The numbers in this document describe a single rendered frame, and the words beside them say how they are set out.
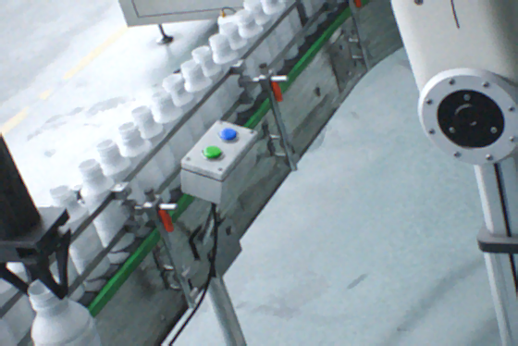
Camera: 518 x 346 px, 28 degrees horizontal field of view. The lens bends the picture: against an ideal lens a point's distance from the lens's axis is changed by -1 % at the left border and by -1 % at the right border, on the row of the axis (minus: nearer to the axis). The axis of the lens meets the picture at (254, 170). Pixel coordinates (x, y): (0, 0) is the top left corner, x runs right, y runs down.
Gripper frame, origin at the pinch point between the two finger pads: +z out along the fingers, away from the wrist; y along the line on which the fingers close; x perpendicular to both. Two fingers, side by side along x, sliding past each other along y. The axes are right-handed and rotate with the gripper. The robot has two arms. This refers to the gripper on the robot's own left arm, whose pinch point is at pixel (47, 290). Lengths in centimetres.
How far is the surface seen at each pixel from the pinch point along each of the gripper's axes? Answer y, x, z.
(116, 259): -29, 45, 31
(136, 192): -28, 56, 25
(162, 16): -219, 364, 120
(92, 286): -30, 37, 31
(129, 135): -29, 61, 16
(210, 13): -189, 362, 121
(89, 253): -29, 40, 26
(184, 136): -27, 73, 24
